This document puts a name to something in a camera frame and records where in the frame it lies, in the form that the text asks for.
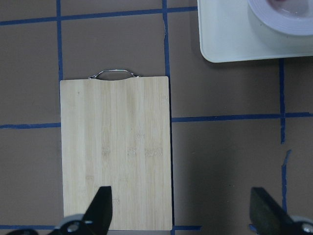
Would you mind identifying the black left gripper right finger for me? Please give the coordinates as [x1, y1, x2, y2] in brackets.
[249, 187, 294, 235]

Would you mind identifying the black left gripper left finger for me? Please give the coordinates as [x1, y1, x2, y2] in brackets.
[83, 186, 112, 235]

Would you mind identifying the white round plate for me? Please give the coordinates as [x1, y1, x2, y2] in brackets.
[248, 0, 313, 36]

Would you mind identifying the cream bear tray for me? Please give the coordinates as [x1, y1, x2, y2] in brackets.
[198, 0, 313, 63]

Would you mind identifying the bamboo cutting board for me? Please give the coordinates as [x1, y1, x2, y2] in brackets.
[60, 76, 172, 231]

